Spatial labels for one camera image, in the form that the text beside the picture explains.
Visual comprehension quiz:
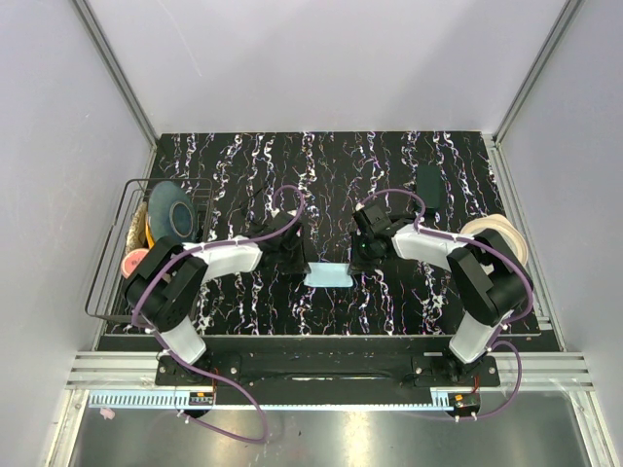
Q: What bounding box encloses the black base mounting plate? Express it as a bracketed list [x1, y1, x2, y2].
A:
[153, 335, 501, 394]

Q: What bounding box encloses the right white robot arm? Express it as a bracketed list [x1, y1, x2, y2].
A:
[348, 204, 533, 386]

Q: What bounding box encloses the yellow plate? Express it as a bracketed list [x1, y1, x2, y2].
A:
[145, 219, 155, 249]

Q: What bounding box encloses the black wire dish rack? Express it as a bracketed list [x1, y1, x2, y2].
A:
[84, 177, 213, 333]

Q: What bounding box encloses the woven beige plate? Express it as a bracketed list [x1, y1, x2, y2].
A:
[125, 201, 147, 255]

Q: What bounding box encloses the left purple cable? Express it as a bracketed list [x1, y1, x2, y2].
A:
[130, 186, 308, 443]

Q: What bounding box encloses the pink patterned cup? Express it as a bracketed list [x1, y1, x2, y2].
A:
[121, 248, 149, 278]

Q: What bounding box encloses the blue ceramic plate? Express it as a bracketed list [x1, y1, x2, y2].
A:
[147, 180, 198, 242]

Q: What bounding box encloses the light blue cloth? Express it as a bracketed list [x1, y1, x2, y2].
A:
[304, 263, 353, 288]

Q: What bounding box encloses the dark green glasses case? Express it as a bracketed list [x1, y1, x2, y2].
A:
[416, 164, 444, 214]

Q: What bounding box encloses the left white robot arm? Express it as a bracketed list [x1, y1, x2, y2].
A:
[123, 211, 310, 385]

